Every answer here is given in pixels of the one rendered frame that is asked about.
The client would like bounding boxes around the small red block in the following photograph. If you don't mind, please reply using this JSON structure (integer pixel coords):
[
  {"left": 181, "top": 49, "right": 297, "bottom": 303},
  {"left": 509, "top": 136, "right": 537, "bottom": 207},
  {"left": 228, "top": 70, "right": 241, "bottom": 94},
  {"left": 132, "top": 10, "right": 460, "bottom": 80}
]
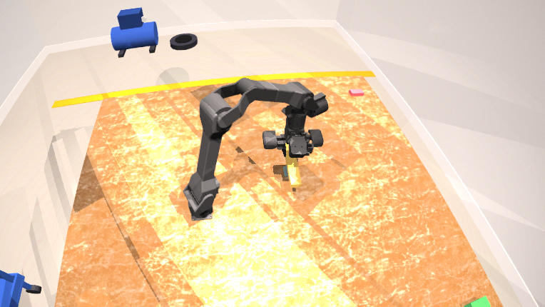
[{"left": 348, "top": 89, "right": 364, "bottom": 96}]

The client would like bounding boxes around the yellow bar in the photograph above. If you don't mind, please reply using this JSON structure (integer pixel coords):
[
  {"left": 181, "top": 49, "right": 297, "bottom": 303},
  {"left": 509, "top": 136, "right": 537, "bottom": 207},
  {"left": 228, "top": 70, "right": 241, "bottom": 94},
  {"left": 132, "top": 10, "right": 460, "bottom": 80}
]
[{"left": 285, "top": 143, "right": 302, "bottom": 188}]

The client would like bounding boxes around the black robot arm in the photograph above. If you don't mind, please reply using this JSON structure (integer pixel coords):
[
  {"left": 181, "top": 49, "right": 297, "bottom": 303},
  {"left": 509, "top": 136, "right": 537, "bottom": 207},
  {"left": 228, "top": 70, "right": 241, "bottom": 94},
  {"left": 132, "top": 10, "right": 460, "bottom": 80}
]
[{"left": 183, "top": 78, "right": 329, "bottom": 221}]

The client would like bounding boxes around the green rectangular block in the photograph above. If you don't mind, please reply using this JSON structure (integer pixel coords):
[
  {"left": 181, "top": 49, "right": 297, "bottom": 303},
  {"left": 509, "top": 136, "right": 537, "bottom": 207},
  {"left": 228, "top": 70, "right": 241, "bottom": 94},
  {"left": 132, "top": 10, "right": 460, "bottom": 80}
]
[{"left": 464, "top": 296, "right": 490, "bottom": 307}]

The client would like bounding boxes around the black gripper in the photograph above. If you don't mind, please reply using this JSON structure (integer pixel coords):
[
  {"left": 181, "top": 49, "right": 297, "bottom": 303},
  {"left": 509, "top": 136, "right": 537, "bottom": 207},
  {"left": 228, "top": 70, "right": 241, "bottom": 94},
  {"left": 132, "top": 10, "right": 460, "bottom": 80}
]
[{"left": 263, "top": 122, "right": 324, "bottom": 157}]

